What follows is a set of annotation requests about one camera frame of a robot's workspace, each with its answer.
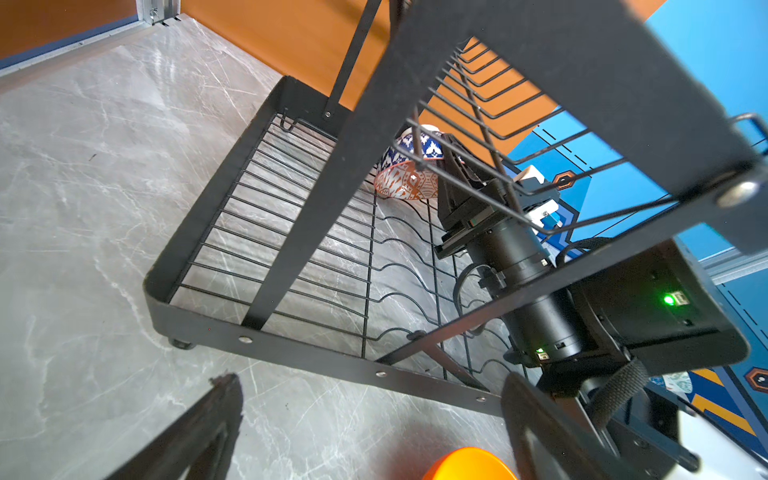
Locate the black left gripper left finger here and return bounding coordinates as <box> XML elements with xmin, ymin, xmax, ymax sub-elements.
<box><xmin>109</xmin><ymin>373</ymin><xmax>244</xmax><ymax>479</ymax></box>

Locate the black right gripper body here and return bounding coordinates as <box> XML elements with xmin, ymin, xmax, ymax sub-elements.
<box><xmin>435</xmin><ymin>134</ymin><xmax>556</xmax><ymax>258</ymax></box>

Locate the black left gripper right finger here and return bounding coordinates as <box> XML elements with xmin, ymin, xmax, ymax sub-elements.
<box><xmin>501</xmin><ymin>373</ymin><xmax>644</xmax><ymax>479</ymax></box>

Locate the red and blue patterned bowl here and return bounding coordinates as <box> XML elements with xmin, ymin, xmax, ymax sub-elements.
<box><xmin>374</xmin><ymin>124</ymin><xmax>444</xmax><ymax>200</ymax></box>

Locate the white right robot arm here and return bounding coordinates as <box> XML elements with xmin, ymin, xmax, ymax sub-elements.
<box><xmin>424</xmin><ymin>133</ymin><xmax>749</xmax><ymax>473</ymax></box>

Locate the black metal dish rack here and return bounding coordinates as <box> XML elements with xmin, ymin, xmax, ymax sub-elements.
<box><xmin>143</xmin><ymin>1</ymin><xmax>767</xmax><ymax>415</ymax></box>

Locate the orange plastic bowl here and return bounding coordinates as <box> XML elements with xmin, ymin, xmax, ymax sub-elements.
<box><xmin>422</xmin><ymin>447</ymin><xmax>517</xmax><ymax>480</ymax></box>

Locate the green patterned white bowl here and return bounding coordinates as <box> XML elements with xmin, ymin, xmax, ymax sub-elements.
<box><xmin>650</xmin><ymin>372</ymin><xmax>694</xmax><ymax>396</ymax></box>

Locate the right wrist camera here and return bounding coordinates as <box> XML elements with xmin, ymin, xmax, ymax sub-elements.
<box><xmin>513</xmin><ymin>166</ymin><xmax>563</xmax><ymax>236</ymax></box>

